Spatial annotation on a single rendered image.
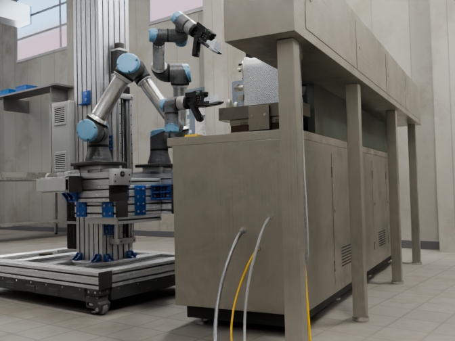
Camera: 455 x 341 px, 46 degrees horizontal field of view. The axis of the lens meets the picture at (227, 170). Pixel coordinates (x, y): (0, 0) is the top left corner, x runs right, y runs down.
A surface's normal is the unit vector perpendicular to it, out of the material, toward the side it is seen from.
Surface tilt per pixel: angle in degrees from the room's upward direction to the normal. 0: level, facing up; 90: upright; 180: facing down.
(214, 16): 90
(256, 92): 90
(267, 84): 90
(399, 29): 90
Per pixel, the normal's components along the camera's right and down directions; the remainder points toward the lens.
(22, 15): 0.80, -0.04
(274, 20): -0.45, -0.02
